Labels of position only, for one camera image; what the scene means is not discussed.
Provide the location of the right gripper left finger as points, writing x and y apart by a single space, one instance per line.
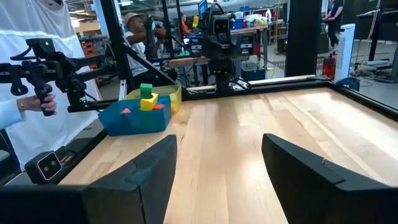
93 205

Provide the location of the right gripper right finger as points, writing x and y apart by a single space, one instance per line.
326 202

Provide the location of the blue short block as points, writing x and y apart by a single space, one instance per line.
165 100

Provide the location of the red short block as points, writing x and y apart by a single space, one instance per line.
158 106

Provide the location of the green short block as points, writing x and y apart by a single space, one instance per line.
146 91

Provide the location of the yellow short block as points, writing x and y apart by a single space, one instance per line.
149 103

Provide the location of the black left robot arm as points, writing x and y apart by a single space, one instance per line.
223 76

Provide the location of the wooden workbench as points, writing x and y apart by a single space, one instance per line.
248 30

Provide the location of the wooden table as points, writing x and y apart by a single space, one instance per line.
186 61

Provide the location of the person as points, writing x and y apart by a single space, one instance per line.
335 18
185 27
135 46
37 18

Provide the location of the blue bin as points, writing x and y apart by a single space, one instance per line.
253 74

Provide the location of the yellow plastic tray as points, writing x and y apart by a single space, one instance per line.
174 93

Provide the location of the black pillar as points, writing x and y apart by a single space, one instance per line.
303 37

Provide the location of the teal plastic tray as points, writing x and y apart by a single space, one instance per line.
133 123

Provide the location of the red canister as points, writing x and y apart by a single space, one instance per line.
329 66

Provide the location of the person's hand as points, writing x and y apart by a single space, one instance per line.
34 104

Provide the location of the blue floor object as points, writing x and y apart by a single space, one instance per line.
348 83

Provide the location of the white standing panel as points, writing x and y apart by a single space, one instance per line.
344 53

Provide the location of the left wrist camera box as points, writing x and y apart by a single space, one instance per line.
221 25

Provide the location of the black table-level camera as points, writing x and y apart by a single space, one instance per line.
46 166

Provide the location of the black table frame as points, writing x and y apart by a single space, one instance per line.
280 86

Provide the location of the black frame upright post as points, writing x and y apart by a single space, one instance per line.
116 43

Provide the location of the silver table bracket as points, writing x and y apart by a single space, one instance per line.
122 89

